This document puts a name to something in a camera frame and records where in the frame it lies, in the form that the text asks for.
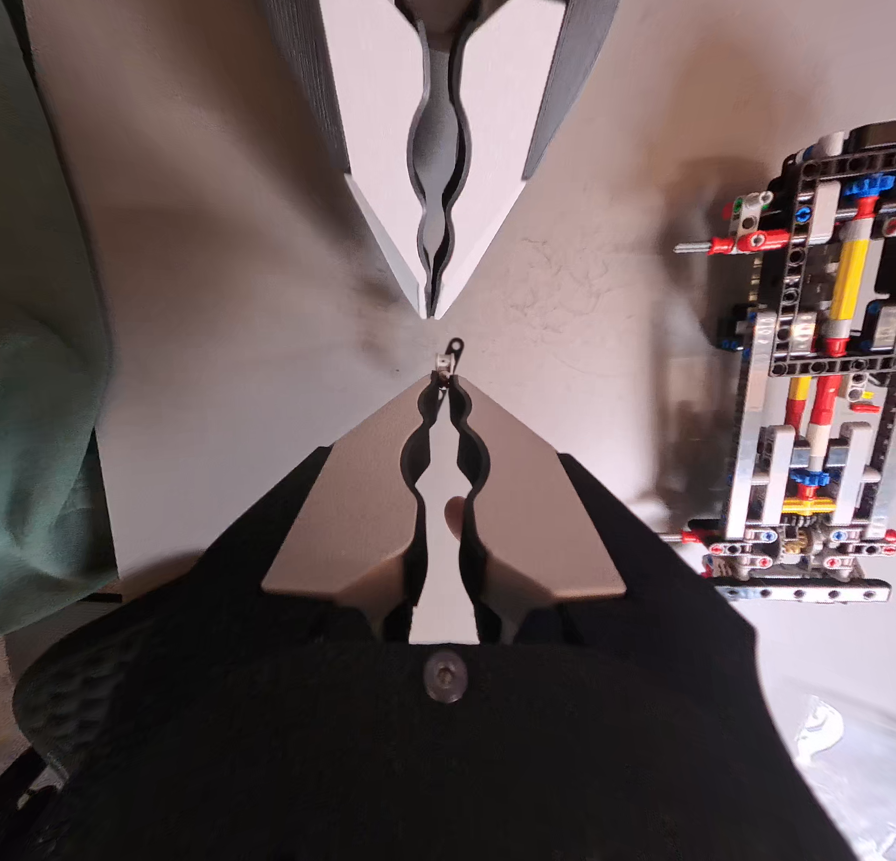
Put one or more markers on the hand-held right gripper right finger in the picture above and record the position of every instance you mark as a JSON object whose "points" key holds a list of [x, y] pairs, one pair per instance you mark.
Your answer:
{"points": [[546, 525]]}

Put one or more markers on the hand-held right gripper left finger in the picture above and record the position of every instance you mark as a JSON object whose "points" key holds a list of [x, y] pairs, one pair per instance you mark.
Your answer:
{"points": [[350, 518]]}

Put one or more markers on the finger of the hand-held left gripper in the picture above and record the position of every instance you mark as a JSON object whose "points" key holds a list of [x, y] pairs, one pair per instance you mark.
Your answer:
{"points": [[504, 105], [371, 105]]}

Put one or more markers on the small grey lego connector piece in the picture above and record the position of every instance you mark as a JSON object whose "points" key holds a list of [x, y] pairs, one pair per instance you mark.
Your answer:
{"points": [[446, 364]]}

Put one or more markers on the lego car chassis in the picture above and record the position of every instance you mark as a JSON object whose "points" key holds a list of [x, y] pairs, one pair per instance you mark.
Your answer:
{"points": [[826, 367]]}

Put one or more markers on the green garment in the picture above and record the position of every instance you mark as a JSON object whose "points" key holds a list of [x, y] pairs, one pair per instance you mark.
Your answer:
{"points": [[42, 455]]}

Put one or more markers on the clear plastic bag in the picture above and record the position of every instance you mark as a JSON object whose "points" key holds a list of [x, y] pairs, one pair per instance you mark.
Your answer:
{"points": [[840, 756]]}

